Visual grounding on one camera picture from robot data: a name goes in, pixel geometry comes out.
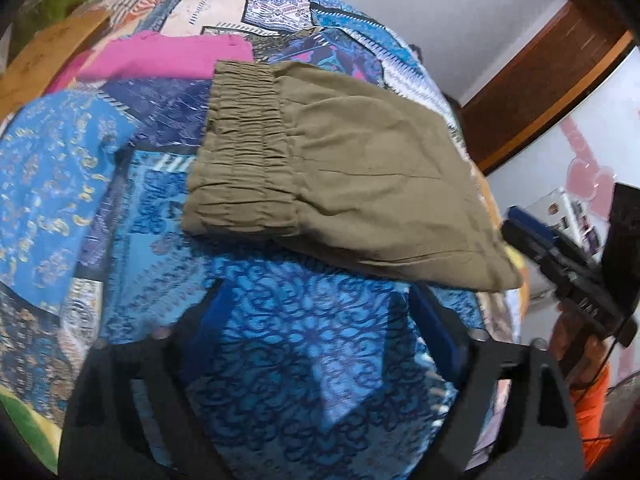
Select person's right hand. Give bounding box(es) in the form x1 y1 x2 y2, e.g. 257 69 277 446
549 301 607 392

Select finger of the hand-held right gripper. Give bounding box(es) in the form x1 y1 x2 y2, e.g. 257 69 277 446
501 205 639 349

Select wooden headboard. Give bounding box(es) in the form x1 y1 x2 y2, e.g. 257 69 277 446
0 9 112 120

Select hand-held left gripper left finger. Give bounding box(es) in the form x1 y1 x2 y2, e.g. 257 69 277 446
59 279 227 480

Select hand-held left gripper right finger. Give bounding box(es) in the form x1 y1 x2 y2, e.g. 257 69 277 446
409 284 587 480

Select pink wall decal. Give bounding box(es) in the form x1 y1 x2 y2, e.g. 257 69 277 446
559 110 621 203

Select shelf with small items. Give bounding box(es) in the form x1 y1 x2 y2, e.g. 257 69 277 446
520 187 608 258

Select person's right forearm orange sleeve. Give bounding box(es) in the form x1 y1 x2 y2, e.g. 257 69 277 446
570 360 613 453

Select pink cloth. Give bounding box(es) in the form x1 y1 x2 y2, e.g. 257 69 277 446
42 30 256 96

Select blue patchwork bedspread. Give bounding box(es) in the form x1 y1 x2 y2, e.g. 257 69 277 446
0 0 526 480

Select olive green pants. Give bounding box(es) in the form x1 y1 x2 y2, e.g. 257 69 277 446
181 59 523 293

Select yellow green pillow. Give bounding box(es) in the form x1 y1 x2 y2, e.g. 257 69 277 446
0 389 58 476

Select brown wooden door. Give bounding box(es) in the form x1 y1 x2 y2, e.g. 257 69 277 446
459 0 638 176

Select green bag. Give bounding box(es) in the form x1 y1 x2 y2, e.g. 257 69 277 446
11 0 101 58

